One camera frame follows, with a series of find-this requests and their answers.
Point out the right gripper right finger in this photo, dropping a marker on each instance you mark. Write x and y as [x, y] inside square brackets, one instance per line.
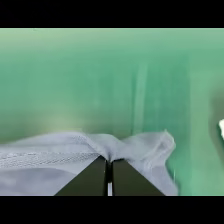
[133, 181]

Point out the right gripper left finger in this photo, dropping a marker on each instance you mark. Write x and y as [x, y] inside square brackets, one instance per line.
[89, 180]

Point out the light grey garment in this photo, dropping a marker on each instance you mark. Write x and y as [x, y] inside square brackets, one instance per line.
[40, 160]

